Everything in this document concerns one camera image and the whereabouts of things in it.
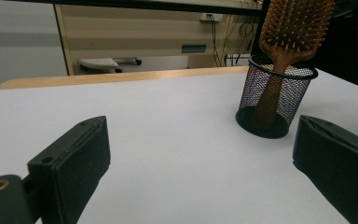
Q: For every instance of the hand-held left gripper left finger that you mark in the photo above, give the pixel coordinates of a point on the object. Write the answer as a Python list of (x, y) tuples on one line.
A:
[(74, 161)]

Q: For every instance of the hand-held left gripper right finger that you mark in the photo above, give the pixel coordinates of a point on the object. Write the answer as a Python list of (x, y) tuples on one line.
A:
[(341, 165)]

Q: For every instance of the black mesh cup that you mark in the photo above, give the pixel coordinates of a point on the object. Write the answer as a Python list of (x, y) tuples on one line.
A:
[(295, 93)]

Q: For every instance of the brown wooden hairbrush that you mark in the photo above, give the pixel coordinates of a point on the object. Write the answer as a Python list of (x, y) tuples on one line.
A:
[(295, 28)]

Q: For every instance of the wooden table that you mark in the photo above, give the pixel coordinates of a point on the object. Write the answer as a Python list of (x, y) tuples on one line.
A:
[(105, 77)]

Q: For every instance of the office chair base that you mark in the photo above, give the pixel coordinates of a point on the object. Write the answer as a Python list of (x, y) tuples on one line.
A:
[(101, 64)]

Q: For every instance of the black curtain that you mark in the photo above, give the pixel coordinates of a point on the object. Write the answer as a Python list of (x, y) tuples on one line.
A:
[(345, 56)]

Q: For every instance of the white cabinet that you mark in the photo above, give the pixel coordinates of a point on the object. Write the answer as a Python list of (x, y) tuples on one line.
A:
[(18, 46)]

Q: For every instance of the grey desk label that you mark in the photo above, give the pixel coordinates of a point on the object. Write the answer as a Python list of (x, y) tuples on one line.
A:
[(194, 48)]

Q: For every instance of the black horizontal frame bar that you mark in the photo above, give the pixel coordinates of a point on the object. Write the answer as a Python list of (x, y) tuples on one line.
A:
[(136, 4)]

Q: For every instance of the white wall socket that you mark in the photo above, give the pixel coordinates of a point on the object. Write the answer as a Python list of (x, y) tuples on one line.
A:
[(211, 17)]

